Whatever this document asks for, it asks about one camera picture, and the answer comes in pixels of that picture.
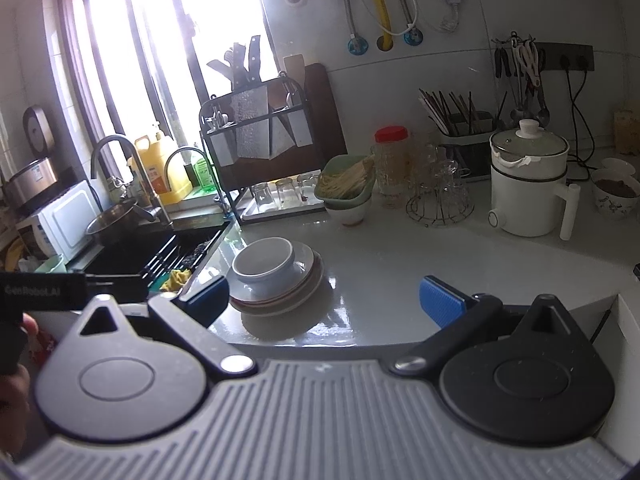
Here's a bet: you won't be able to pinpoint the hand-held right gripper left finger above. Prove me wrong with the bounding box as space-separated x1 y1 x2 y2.
67 276 259 380

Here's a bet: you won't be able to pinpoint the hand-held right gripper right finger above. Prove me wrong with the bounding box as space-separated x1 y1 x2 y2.
389 275 586 379

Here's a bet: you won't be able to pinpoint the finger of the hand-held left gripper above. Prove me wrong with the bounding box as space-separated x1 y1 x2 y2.
82 272 151 293

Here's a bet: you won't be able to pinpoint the pale blue bowl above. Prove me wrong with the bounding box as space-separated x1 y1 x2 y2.
231 238 297 298

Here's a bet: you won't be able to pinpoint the gold-rimmed leaf pattern plate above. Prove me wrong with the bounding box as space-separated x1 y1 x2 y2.
230 241 317 306

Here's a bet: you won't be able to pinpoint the person's left hand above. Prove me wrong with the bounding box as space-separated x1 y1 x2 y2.
0 312 40 463

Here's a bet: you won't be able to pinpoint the black kitchen sink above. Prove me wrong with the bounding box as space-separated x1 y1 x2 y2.
75 217 236 291

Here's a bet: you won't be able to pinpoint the yellow cloth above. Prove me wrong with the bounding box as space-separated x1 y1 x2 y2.
160 269 193 292

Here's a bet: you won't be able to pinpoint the steel pot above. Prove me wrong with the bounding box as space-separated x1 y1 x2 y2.
85 202 158 247

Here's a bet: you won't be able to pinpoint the black sink drain rack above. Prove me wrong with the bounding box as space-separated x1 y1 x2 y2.
137 235 221 286

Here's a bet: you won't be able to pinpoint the white microwave oven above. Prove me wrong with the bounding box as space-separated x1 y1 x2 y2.
17 180 103 261

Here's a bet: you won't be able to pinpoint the tall steel faucet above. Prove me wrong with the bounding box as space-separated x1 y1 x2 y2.
91 135 173 228

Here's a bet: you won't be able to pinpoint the steel rice cooker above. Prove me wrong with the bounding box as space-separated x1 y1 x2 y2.
2 157 60 211

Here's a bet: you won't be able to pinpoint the small steel faucet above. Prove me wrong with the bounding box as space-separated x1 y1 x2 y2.
164 146 231 216

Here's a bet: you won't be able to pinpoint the yellow oil bottle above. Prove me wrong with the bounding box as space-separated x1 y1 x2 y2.
131 132 193 206

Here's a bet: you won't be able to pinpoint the green detergent bottle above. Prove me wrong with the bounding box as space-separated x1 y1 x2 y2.
191 152 217 193

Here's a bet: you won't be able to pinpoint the glass mug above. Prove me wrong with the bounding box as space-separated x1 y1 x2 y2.
410 142 441 196
435 160 471 211

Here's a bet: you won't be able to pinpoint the white drain tray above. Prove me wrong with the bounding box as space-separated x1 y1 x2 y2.
240 187 328 226

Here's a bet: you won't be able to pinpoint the white bowl with red foot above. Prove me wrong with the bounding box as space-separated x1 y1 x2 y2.
325 199 372 227

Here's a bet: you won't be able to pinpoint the white electric pot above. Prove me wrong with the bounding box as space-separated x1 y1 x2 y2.
487 118 581 241

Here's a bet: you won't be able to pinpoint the green colander basket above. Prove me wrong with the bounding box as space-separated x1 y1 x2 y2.
314 154 377 207

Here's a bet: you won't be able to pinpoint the cutlery holder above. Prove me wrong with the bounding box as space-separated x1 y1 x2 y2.
437 111 497 182

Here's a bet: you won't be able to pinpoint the black knife rack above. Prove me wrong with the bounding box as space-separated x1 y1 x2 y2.
199 74 308 226

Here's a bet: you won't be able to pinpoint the bundle of dried noodles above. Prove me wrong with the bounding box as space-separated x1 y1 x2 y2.
318 157 376 197

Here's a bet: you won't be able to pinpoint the red-lidded plastic jar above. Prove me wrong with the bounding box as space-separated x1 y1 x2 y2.
374 126 412 196

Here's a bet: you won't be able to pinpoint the hammered steel cleaver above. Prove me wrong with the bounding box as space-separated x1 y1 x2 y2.
230 87 272 161

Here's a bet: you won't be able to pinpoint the wide knife blade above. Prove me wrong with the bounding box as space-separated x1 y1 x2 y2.
267 110 296 161

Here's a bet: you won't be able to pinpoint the white box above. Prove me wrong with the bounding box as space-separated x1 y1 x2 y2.
587 292 640 366

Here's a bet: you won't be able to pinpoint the utensil holder with chopsticks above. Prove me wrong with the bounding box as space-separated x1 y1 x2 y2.
419 89 483 136

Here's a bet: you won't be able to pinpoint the patterned ceramic bowl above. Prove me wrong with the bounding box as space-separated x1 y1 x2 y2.
590 167 640 220

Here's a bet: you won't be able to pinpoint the dark wooden cutting board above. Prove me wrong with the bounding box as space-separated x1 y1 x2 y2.
217 62 348 188

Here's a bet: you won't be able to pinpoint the metal spoon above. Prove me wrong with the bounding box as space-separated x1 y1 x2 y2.
535 75 551 128

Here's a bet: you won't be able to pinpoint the window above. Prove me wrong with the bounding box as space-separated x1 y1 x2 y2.
55 0 273 161

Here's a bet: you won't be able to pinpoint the wooden spatula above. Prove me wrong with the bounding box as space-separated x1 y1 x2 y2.
283 53 307 93

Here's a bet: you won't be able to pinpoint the yellow packet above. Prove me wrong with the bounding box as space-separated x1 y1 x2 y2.
614 107 640 156

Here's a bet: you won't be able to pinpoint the kitchen scissors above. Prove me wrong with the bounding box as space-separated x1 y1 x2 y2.
517 40 543 91

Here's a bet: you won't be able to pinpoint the black power strip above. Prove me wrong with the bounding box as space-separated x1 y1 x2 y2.
537 42 596 72

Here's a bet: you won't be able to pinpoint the yellow pipe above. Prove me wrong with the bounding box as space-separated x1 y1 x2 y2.
360 0 393 51

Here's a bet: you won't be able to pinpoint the grey wire scrubber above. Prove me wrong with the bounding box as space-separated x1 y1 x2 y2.
182 242 211 266

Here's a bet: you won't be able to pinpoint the wire cup rack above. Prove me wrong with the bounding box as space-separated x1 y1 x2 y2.
406 187 475 229

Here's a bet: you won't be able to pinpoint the round wall-mounted box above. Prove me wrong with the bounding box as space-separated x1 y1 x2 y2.
22 105 48 153

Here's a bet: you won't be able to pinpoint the black cable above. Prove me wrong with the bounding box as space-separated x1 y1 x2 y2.
567 65 593 181

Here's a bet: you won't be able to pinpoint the black-handled kitchen knife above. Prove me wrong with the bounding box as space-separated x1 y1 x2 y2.
231 42 249 88
248 35 264 86

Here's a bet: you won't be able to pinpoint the black wall hook rail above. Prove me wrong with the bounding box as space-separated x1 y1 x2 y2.
492 35 541 48

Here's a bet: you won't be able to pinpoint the braided metal hose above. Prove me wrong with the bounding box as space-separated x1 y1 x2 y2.
310 0 368 56
387 0 423 46

